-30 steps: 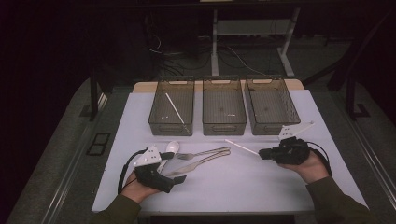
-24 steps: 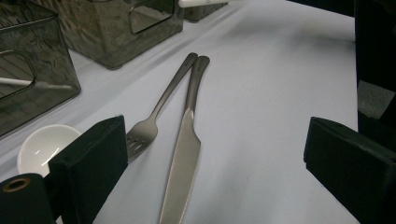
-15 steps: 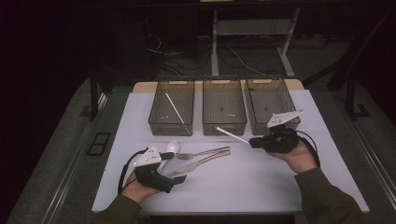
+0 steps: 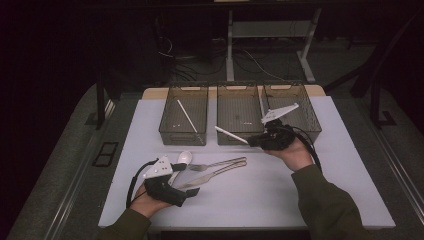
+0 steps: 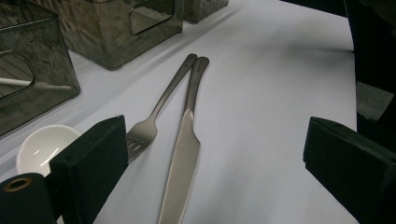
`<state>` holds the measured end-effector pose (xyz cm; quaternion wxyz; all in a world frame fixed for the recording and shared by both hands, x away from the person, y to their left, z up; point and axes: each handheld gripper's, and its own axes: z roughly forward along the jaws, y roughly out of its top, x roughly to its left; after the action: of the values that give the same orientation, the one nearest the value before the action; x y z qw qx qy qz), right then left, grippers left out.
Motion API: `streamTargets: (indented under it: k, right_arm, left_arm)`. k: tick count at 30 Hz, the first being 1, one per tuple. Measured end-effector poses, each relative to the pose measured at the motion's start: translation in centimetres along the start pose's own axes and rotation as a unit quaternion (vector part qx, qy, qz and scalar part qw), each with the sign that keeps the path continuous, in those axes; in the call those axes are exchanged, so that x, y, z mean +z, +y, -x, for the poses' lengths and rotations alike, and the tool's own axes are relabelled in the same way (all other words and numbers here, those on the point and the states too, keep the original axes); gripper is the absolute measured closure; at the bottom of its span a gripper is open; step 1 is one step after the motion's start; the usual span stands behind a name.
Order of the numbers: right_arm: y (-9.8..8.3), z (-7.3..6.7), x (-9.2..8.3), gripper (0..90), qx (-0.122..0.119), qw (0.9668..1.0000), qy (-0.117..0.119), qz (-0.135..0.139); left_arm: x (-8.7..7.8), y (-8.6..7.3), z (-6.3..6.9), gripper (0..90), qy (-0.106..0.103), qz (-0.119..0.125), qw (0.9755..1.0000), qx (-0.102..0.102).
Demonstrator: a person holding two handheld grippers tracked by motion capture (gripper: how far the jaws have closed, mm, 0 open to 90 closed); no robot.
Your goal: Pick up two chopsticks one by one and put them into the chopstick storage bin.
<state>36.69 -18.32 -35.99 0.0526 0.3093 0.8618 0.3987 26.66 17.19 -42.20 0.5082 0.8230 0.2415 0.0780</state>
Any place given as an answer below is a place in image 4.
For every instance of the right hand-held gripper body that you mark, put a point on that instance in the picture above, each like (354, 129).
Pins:
(276, 138)

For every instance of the person's left hand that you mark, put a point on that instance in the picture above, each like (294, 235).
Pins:
(143, 205)

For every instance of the white spoon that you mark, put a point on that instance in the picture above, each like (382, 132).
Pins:
(185, 157)

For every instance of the white metal frame desk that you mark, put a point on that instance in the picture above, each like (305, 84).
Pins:
(270, 29)

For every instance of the metal knife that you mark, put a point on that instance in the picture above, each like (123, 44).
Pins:
(216, 173)

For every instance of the smoky translucent plastic bin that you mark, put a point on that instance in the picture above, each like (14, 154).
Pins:
(300, 115)
(239, 115)
(184, 115)

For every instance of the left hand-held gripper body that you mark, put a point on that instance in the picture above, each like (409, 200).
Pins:
(160, 190)

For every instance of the black metal stand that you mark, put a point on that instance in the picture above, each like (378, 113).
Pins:
(376, 100)

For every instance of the white table mat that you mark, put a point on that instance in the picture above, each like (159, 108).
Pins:
(233, 203)

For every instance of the person's right hand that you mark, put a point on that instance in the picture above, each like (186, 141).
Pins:
(295, 156)

